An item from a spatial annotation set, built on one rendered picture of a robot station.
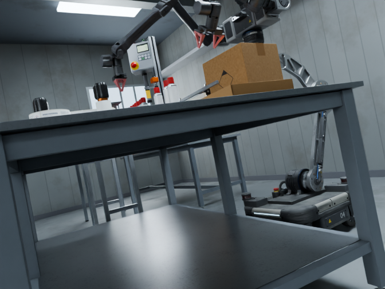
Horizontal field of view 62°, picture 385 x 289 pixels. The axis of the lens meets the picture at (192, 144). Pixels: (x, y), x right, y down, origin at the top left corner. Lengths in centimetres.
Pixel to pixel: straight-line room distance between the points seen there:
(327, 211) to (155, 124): 142
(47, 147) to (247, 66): 96
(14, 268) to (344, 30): 391
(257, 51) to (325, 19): 283
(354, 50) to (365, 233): 292
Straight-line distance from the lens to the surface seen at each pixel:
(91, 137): 84
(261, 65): 155
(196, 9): 154
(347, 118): 136
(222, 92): 106
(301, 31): 452
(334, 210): 214
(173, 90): 168
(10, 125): 79
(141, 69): 225
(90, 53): 690
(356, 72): 409
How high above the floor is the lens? 70
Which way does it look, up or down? 1 degrees up
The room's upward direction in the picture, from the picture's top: 11 degrees counter-clockwise
